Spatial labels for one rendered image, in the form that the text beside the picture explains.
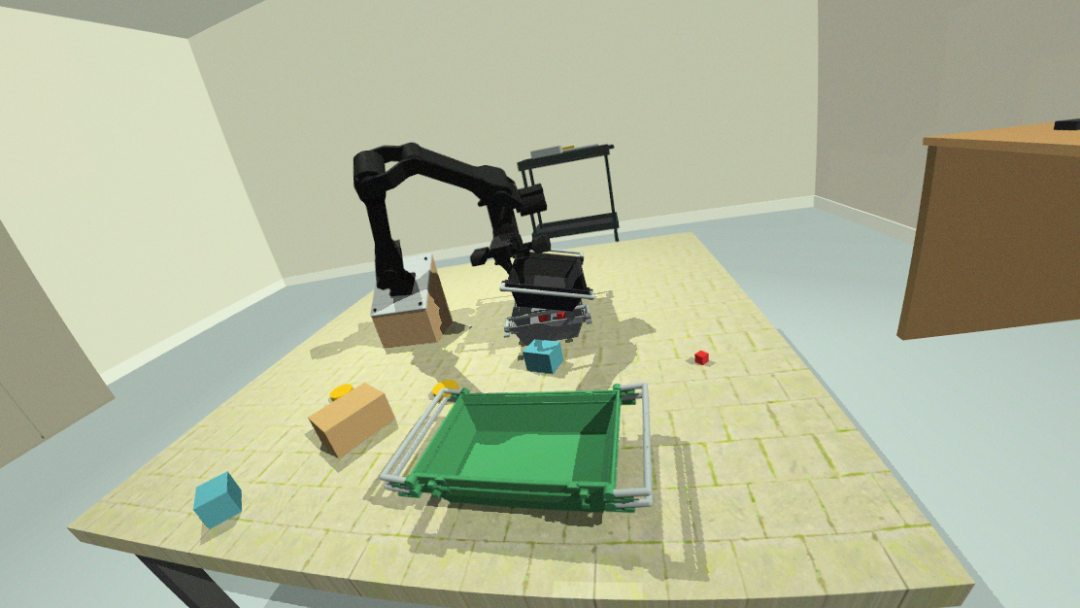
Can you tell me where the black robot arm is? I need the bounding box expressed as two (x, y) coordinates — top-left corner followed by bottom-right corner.
(353, 143), (546, 296)

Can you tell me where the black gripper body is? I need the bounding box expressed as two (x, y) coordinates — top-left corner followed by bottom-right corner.
(470, 219), (551, 266)

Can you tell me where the teal cube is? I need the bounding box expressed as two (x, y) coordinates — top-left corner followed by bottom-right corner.
(523, 339), (563, 375)
(193, 471), (242, 529)

